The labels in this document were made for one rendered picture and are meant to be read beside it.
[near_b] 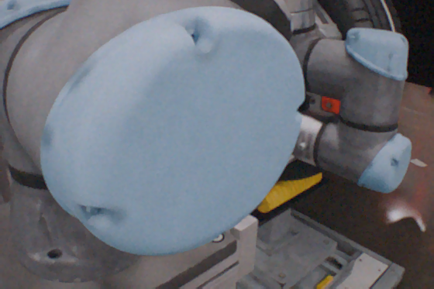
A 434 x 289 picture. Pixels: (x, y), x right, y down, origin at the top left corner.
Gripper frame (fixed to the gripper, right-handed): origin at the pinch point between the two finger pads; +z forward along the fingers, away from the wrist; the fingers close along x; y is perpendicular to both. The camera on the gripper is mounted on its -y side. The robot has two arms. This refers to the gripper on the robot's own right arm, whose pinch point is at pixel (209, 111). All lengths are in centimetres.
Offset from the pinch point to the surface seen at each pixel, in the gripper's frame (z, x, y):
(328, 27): -9.3, -23.3, 14.7
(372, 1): -11.6, -38.5, 20.4
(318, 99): -10.1, -20.2, 0.4
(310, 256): -2, -42, -60
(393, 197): 2, -137, -83
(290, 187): 1.9, -31.0, -30.2
